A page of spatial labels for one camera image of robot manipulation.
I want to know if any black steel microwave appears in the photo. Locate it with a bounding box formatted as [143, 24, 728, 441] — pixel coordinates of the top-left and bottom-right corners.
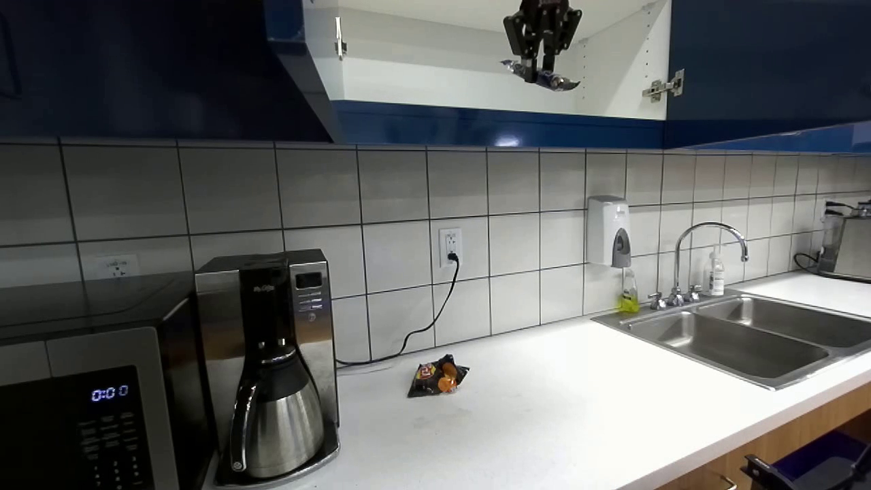
[0, 276, 215, 490]

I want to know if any left blue cabinet door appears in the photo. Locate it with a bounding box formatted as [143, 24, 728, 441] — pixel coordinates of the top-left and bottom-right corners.
[0, 0, 328, 142]

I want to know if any chrome sink faucet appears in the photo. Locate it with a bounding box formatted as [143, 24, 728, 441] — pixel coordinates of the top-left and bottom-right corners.
[647, 217, 751, 311]

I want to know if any white soap dispenser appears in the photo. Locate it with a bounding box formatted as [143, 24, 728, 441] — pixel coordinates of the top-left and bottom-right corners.
[588, 197, 632, 270]

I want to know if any white wall outlet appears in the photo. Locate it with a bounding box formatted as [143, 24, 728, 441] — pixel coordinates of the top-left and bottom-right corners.
[437, 230, 461, 268]
[106, 260, 136, 280]

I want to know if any open white blue cabinet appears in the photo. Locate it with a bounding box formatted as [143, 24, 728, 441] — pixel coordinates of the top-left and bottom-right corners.
[264, 0, 681, 147]

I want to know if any yellow dish soap bottle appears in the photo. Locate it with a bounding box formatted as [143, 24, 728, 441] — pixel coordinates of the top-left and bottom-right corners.
[614, 268, 642, 317]

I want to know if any blue cabinet door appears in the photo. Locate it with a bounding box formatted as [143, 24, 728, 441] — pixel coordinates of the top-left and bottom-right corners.
[668, 0, 871, 126]
[0, 0, 328, 142]

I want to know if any black steel coffee maker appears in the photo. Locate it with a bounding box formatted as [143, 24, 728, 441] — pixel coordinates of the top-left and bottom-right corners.
[196, 247, 339, 485]

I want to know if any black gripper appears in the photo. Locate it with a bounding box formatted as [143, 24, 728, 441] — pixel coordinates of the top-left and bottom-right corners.
[504, 0, 583, 74]

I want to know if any steel coffee carafe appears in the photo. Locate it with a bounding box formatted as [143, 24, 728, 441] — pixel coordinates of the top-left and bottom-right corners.
[225, 347, 327, 479]

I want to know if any silver toaster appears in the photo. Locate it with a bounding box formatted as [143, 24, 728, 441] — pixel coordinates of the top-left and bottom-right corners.
[822, 201, 871, 280]

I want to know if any black orange snack packet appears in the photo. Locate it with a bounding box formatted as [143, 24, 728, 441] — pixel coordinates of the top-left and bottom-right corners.
[408, 355, 467, 398]

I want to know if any stainless steel sink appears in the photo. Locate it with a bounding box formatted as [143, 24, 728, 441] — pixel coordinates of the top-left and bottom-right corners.
[598, 294, 871, 390]

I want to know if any black power cord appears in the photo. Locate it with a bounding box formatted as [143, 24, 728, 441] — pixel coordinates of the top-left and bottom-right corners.
[335, 254, 461, 371]

